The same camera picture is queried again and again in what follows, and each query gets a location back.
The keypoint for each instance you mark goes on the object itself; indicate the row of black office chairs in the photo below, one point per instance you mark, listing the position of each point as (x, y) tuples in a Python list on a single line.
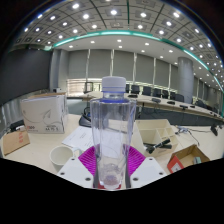
[(156, 91)]

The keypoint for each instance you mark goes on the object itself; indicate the group of ceiling lights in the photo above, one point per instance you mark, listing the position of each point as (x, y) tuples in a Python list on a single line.
[(113, 12)]

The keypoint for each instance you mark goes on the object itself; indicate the black desk phone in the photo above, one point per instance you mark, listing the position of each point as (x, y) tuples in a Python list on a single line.
[(85, 120)]

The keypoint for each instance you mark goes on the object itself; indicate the white printed cardboard box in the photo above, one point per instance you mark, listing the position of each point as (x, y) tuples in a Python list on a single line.
[(43, 115)]

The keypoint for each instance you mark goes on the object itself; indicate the black table microphone unit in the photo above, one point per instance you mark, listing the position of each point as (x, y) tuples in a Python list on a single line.
[(214, 129)]

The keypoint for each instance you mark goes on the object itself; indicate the white ceramic cup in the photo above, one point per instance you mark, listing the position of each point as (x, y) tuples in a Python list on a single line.
[(60, 158)]

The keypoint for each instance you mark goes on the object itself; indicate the flat brown cardboard piece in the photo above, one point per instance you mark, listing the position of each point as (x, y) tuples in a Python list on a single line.
[(15, 142)]

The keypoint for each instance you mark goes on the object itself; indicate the open red-sided cardboard box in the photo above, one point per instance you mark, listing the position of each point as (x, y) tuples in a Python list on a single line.
[(186, 156)]

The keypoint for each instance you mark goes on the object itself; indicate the beige compartment organizer box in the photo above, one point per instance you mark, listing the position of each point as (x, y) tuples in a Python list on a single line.
[(150, 133)]

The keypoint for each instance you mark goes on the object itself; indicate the long curved conference desk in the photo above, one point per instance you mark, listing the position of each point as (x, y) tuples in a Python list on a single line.
[(166, 107)]

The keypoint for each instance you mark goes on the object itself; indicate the white printed paper sheet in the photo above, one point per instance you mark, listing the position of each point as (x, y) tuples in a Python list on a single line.
[(78, 137)]

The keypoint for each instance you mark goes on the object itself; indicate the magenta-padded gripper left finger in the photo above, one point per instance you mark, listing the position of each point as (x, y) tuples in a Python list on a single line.
[(87, 159)]

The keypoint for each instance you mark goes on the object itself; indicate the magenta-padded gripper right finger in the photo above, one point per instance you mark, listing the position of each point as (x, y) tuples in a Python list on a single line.
[(136, 159)]

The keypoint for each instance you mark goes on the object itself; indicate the small green block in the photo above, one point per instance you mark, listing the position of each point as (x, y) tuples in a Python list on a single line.
[(197, 160)]

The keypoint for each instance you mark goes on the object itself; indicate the clear plastic water bottle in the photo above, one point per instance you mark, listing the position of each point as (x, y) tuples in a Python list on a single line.
[(113, 113)]

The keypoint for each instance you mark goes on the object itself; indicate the small black device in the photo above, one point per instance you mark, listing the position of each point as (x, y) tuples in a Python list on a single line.
[(17, 125)]

